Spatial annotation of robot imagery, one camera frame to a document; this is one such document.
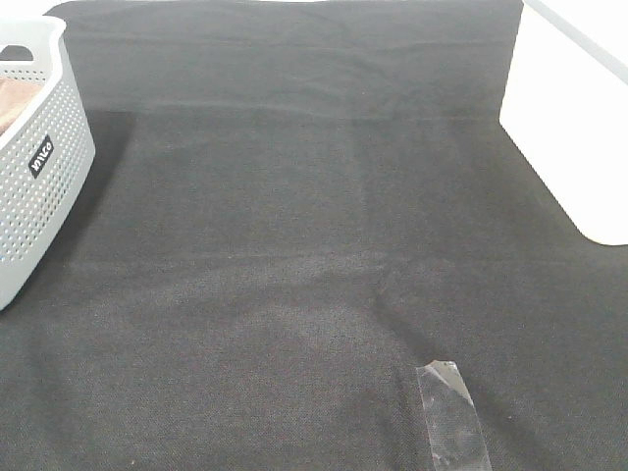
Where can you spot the brown microfiber towel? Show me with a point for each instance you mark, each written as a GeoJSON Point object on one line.
{"type": "Point", "coordinates": [19, 97]}

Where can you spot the clear adhesive tape strip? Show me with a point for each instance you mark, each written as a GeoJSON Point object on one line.
{"type": "Point", "coordinates": [455, 434]}

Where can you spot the black fabric table cover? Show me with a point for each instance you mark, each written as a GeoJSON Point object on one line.
{"type": "Point", "coordinates": [292, 208]}

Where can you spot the grey perforated plastic basket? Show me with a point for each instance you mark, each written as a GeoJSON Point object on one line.
{"type": "Point", "coordinates": [45, 157]}

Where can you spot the white plastic storage bin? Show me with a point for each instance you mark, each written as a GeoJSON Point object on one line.
{"type": "Point", "coordinates": [565, 108]}

